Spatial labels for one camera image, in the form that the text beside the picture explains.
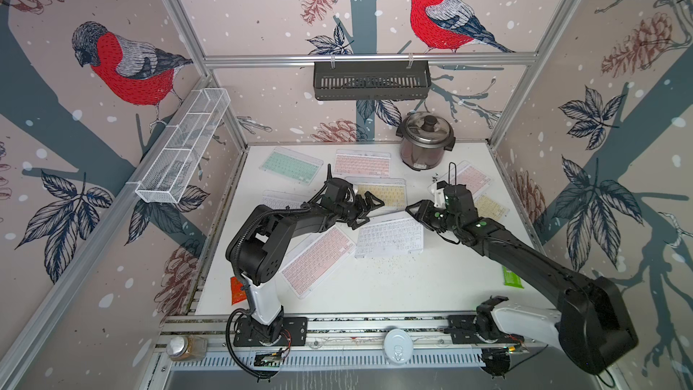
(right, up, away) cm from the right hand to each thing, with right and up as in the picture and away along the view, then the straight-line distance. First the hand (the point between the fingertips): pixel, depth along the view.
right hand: (409, 206), depth 83 cm
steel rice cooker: (+10, +24, +17) cm, 31 cm away
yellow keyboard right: (+33, -3, +15) cm, 37 cm away
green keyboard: (-44, +13, +30) cm, 55 cm away
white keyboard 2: (-48, 0, +19) cm, 52 cm away
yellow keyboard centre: (-3, +3, +20) cm, 21 cm away
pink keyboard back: (-14, +14, +30) cm, 36 cm away
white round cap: (-6, -33, -16) cm, 37 cm away
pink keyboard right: (+30, +9, +27) cm, 41 cm away
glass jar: (-58, -31, -20) cm, 69 cm away
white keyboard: (-7, -10, +2) cm, 12 cm away
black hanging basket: (-10, +46, +21) cm, 52 cm away
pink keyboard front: (-27, -16, +4) cm, 32 cm away
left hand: (-8, -1, +5) cm, 9 cm away
